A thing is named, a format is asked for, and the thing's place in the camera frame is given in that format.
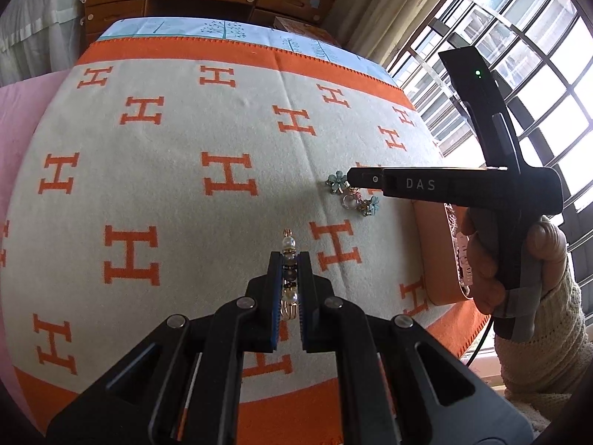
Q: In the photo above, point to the orange patterned blanket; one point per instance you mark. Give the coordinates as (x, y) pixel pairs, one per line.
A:
(162, 222)

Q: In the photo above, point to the printed cardboard box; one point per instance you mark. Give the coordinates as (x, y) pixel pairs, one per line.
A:
(296, 25)

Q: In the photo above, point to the light blue bed sheet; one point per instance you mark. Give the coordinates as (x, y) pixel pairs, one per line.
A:
(185, 28)

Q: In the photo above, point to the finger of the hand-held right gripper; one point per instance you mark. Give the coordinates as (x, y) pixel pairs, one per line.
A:
(366, 178)

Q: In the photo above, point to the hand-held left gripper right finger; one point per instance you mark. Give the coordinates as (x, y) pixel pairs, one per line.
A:
(309, 306)

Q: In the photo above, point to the pink bed sheet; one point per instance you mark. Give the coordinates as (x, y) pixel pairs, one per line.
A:
(18, 116)

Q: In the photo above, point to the white lace cloth cover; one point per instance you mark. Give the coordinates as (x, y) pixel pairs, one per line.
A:
(37, 18)

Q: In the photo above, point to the person's right hand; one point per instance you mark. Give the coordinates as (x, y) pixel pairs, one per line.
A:
(486, 278)

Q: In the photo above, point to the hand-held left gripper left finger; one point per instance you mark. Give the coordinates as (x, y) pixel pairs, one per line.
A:
(271, 306)

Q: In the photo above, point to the metal window grille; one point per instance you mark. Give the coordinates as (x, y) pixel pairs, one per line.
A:
(444, 116)

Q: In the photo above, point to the silver leaf brooch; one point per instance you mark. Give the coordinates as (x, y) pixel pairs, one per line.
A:
(450, 220)

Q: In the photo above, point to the pearl bead hair clip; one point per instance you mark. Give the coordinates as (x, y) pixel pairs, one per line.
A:
(289, 272)

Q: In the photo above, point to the beige curtain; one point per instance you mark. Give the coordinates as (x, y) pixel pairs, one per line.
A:
(384, 4)

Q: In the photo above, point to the teal flower jewelry piece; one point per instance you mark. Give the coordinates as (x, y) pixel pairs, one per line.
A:
(334, 181)

